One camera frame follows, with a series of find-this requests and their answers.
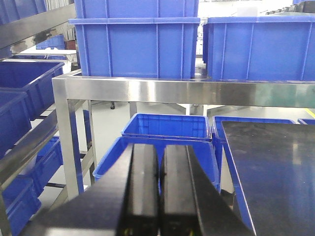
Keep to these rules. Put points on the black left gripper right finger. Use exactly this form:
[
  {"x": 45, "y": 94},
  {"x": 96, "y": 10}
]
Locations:
[{"x": 190, "y": 204}]

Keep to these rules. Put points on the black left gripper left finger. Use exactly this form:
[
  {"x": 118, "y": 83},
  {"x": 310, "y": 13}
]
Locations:
[{"x": 124, "y": 202}]

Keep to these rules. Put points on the blue crate on shelf centre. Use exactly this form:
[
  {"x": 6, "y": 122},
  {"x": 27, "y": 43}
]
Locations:
[{"x": 162, "y": 48}]

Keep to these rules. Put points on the blue crate on shelf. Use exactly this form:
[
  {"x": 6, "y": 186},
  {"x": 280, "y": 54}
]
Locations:
[
  {"x": 265, "y": 48},
  {"x": 162, "y": 48}
]

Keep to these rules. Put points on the blue crate on shelf right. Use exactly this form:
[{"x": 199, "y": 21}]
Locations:
[{"x": 265, "y": 48}]

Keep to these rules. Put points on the blue floor bin near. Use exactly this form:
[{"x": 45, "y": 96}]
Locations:
[{"x": 203, "y": 150}]

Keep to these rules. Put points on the blue floor bin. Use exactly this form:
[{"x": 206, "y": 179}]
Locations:
[
  {"x": 174, "y": 127},
  {"x": 203, "y": 150}
]

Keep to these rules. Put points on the blue bin under table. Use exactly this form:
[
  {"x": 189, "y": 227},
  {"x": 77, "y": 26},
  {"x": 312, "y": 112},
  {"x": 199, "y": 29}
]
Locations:
[{"x": 220, "y": 145}]

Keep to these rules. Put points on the blue floor bin far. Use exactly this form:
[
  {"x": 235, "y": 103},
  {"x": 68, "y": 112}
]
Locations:
[{"x": 174, "y": 127}]

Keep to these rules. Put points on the blue bin left rack lower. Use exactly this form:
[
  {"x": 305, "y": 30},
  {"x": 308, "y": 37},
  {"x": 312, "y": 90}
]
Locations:
[{"x": 48, "y": 161}]

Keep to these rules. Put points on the blue bin rack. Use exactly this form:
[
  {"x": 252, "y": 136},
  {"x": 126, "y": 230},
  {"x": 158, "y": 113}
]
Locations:
[
  {"x": 21, "y": 203},
  {"x": 14, "y": 119},
  {"x": 35, "y": 79},
  {"x": 48, "y": 161}
]

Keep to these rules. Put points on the blue bin left rack bottom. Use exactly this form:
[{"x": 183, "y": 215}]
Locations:
[{"x": 21, "y": 203}]

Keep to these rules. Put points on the blue bin left rack near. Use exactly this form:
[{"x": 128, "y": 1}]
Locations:
[{"x": 14, "y": 119}]

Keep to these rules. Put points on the blue bin far right floor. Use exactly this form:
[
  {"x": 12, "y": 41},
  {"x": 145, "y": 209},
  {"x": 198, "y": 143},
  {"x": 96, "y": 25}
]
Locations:
[{"x": 306, "y": 121}]

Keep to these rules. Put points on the blue bin left rack upper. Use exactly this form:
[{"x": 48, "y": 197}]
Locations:
[{"x": 35, "y": 79}]

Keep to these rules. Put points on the blue crate stacked on top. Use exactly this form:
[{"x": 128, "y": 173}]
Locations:
[{"x": 136, "y": 8}]

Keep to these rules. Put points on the steel rack on left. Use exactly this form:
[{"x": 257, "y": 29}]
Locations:
[{"x": 15, "y": 37}]

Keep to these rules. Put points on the blue bin top left corner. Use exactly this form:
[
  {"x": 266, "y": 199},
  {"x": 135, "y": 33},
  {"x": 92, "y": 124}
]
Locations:
[{"x": 14, "y": 10}]

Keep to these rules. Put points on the stainless steel shelf frame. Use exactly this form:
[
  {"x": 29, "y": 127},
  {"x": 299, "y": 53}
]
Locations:
[{"x": 71, "y": 90}]

